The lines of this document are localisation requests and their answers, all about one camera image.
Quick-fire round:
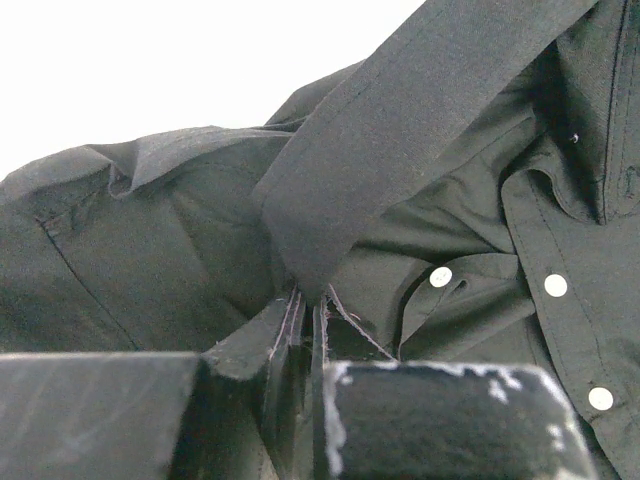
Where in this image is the black button shirt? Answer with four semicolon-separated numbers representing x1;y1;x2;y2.
1;1;639;479

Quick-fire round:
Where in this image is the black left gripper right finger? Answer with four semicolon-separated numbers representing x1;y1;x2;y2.
312;293;597;479

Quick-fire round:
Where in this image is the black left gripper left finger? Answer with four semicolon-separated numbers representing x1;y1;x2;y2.
1;291;306;479

